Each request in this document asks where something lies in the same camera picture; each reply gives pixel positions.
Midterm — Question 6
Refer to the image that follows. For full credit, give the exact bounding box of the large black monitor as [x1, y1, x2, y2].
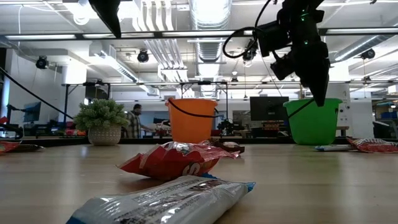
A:
[249, 96, 290, 122]

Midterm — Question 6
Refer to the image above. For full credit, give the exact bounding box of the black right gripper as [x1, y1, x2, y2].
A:
[257, 9, 331, 108]

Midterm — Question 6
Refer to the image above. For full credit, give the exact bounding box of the green plastic bucket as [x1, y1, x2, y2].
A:
[283, 98, 345, 146]

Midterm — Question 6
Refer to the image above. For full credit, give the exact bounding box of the person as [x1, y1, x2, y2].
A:
[126, 103, 153, 139]

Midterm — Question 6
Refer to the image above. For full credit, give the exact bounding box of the background black metal frame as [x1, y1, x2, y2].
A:
[62, 80, 231, 139]

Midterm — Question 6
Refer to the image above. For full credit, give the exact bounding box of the black aluminium table frame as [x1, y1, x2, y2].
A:
[0, 136, 398, 146]

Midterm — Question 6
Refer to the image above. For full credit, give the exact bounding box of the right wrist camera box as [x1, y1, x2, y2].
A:
[269, 55, 297, 81]

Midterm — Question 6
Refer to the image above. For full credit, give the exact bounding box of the black ceiling spotlight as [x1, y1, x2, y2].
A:
[241, 38, 259, 62]
[136, 49, 150, 63]
[360, 48, 376, 60]
[35, 55, 50, 70]

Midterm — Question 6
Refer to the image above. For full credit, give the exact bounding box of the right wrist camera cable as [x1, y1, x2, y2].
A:
[222, 0, 274, 59]

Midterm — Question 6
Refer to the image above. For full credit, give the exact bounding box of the red Skittles candy bag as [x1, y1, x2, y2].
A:
[346, 138, 398, 154]
[0, 140, 22, 154]
[117, 139, 241, 182]

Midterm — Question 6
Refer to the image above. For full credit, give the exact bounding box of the green plant in white pot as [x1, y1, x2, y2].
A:
[73, 98, 130, 147]

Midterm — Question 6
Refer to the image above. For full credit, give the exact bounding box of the white blue Hershey's bar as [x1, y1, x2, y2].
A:
[66, 172, 256, 224]
[313, 144, 354, 152]

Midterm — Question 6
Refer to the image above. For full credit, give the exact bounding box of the black overhead rig beam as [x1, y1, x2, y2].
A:
[6, 27, 398, 40]

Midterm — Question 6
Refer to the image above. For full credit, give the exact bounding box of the small black monitor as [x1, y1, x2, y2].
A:
[22, 101, 42, 123]

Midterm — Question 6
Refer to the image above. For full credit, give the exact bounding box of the small dark chocolate bar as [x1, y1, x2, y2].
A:
[12, 144, 45, 153]

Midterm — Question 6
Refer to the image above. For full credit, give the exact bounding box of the orange plastic bucket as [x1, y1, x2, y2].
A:
[164, 97, 220, 144]

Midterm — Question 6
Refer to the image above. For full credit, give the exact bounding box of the long black arm cable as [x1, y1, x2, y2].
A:
[0, 67, 75, 120]

